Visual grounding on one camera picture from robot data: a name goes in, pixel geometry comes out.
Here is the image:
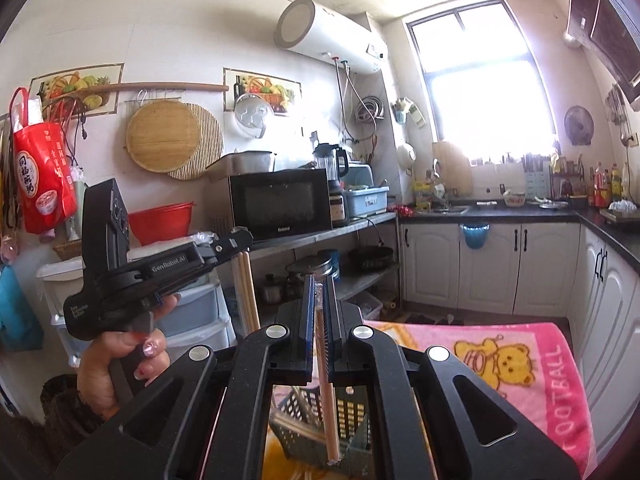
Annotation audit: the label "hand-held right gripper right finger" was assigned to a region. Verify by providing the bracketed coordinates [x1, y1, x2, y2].
[322, 276, 583, 480]

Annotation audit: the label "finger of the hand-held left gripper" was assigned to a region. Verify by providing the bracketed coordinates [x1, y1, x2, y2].
[191, 227, 255, 281]

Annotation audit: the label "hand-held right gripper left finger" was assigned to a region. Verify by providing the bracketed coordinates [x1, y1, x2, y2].
[52, 274, 321, 480]

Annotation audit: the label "bare wooden chopstick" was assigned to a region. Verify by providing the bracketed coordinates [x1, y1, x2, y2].
[235, 254, 251, 337]
[244, 252, 262, 332]

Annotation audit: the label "green plastic utensil basket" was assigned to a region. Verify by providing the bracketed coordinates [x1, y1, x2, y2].
[269, 385, 373, 478]

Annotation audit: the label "person's left forearm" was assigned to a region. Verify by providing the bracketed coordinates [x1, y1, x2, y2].
[40, 374, 121, 466]

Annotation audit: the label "hanging kitchen utensils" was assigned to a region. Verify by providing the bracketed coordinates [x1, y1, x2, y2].
[604, 84, 632, 126]

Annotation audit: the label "person's left hand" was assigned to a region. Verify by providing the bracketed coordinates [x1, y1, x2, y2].
[77, 295, 181, 421]

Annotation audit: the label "wicker basket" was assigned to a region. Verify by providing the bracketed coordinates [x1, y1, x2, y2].
[52, 240, 83, 261]

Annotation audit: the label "grey plastic drawer unit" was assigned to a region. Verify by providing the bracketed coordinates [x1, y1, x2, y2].
[150, 232, 238, 353]

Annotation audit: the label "steel pot with lid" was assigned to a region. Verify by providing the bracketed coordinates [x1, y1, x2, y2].
[285, 254, 335, 286]

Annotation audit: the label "blue plastic drawer unit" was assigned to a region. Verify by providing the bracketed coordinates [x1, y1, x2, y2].
[35, 259, 88, 368]

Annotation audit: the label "black microwave oven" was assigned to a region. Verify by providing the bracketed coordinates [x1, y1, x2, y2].
[227, 167, 333, 242]

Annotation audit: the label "red plastic basin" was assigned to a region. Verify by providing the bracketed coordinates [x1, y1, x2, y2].
[127, 201, 196, 246]

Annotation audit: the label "black wok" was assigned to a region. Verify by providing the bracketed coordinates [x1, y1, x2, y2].
[347, 245, 396, 273]

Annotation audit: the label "steel rectangular pan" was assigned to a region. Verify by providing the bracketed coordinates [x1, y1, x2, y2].
[206, 151, 277, 183]

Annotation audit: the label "round woven mat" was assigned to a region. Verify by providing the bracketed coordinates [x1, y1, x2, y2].
[167, 102, 225, 181]

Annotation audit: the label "blue cloth bag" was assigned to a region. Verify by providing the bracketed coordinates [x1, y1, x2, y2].
[0, 265, 44, 352]

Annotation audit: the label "metal shelf table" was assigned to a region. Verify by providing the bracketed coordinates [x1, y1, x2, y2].
[227, 211, 403, 333]

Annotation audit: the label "white kitchen cabinets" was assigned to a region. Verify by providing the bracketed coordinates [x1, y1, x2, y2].
[397, 210, 640, 396]

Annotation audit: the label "red shopping bag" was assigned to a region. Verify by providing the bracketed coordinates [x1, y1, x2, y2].
[11, 87, 81, 235]

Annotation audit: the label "black blender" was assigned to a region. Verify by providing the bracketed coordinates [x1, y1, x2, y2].
[312, 142, 351, 227]

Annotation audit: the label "round bamboo board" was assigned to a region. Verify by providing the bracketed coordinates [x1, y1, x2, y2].
[125, 99, 188, 175]

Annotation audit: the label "blue dish drainer box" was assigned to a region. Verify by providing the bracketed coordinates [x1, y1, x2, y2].
[344, 161, 391, 219]

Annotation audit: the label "white round plastic lid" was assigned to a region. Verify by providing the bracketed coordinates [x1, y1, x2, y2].
[234, 92, 276, 139]

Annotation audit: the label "blue hanging bin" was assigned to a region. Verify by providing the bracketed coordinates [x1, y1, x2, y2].
[459, 222, 491, 251]

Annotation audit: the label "long wooden rolling pin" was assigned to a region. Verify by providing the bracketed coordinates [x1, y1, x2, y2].
[41, 81, 230, 107]

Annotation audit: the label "beige cutting board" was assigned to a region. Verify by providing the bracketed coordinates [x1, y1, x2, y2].
[431, 141, 473, 198]

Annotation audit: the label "pink printed blanket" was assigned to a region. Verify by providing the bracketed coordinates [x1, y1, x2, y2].
[265, 319, 598, 480]

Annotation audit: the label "white water heater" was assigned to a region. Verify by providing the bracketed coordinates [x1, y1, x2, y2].
[277, 0, 390, 75]

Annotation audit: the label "knife holder rack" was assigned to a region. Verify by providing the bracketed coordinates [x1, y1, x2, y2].
[520, 154, 549, 198]

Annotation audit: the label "kitchen window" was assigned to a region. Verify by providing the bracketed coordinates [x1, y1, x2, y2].
[405, 0, 558, 161]

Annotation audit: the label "dark kitchen countertop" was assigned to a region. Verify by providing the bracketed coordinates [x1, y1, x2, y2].
[395, 200, 640, 273]

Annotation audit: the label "red sauce bottle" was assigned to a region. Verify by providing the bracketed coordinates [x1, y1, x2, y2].
[594, 161, 609, 209]

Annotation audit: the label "round grey splatter screen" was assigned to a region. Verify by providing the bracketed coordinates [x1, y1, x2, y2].
[564, 105, 596, 143]

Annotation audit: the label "black range hood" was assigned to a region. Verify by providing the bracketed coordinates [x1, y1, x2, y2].
[564, 0, 640, 111]

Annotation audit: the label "fruit wall poster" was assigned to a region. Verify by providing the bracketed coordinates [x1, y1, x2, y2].
[29, 63, 125, 113]
[222, 66, 304, 117]

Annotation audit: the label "coiled grey hose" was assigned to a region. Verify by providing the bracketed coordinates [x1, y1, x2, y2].
[356, 96, 386, 123]

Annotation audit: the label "wall utensil holder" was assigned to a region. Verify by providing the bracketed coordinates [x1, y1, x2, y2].
[392, 97, 427, 128]

